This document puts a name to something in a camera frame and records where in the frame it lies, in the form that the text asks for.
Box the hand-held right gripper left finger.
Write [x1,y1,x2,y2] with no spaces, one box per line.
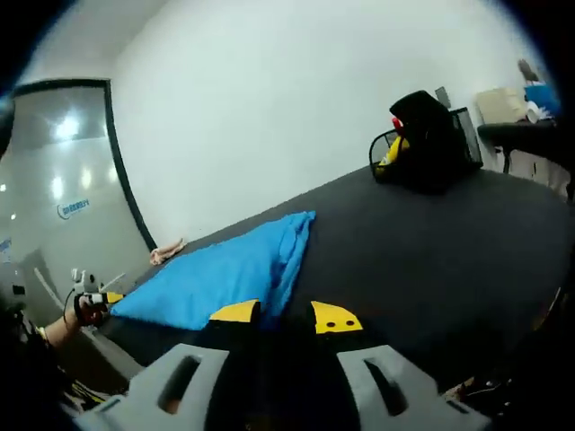
[73,299,262,431]

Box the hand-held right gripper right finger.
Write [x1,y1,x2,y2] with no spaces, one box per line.
[308,300,491,431]

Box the blue cloth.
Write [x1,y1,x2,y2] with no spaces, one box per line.
[109,209,318,332]

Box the pink cloth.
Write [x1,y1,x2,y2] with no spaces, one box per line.
[149,236,187,267]

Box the person's left hand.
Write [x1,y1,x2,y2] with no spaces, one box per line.
[70,293,111,328]

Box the person in patterned shirt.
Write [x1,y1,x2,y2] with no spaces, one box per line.
[0,309,131,419]

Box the yellow black tool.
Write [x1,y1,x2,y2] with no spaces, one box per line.
[376,134,413,177]

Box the black mesh basket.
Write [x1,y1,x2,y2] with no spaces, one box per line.
[367,106,485,181]

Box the black bag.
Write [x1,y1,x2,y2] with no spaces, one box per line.
[388,89,480,195]

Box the black side table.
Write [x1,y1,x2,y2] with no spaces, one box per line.
[475,119,568,199]

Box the cardboard box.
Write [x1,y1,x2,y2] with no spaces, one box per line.
[474,86,526,126]

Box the white door handle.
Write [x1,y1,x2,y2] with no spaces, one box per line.
[32,266,63,312]

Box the glass partition black frame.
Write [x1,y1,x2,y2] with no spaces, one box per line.
[0,77,159,318]

